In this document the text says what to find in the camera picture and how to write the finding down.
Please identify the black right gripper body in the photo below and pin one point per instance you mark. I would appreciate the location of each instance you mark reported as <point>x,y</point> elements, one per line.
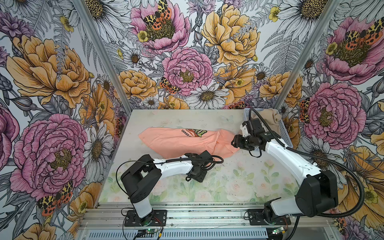
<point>246,143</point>

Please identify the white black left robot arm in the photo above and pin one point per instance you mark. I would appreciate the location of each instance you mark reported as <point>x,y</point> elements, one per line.
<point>141,178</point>

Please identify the left aluminium corner post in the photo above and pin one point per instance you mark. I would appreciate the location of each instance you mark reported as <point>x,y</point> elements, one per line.
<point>97,41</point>

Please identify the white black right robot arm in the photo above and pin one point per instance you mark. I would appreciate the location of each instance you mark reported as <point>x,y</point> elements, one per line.
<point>317,189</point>

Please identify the right aluminium corner post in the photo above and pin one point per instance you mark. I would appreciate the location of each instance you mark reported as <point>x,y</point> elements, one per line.
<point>313,38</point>

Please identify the aluminium corner post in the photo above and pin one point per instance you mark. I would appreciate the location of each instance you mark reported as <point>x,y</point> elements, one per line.
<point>313,38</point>
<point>97,41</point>

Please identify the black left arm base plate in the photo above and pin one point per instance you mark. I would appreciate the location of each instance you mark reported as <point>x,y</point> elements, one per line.
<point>157,218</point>

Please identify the beige drawstring garment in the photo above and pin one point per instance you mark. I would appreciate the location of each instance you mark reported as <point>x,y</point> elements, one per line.
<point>272,118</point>

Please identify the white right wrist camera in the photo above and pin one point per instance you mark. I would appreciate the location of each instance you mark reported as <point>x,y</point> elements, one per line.
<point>247,128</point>

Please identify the pink graphic t-shirt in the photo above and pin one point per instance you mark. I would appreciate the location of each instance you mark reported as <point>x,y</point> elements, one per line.
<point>171,143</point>

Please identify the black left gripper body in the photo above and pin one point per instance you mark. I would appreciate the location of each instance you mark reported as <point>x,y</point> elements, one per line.
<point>198,176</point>

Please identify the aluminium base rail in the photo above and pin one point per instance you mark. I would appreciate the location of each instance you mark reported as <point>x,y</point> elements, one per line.
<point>182,221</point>

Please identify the light blue plastic basket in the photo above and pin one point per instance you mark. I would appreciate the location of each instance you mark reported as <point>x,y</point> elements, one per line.
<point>283,131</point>

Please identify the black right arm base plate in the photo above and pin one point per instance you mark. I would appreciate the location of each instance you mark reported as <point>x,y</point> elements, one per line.
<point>259,217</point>

